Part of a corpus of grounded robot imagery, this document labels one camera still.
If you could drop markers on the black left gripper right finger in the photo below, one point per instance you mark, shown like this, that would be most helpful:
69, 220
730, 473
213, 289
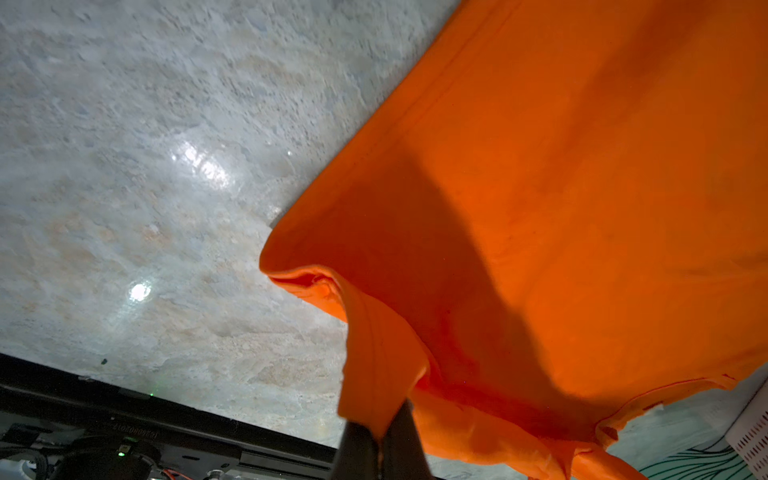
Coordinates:
402, 454

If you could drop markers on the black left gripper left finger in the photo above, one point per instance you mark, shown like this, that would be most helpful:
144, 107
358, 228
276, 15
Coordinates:
357, 457

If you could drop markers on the orange t-shirt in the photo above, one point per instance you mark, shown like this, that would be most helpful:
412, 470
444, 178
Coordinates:
555, 223

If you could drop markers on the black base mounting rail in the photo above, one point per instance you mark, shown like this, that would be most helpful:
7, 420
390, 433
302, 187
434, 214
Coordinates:
58, 425

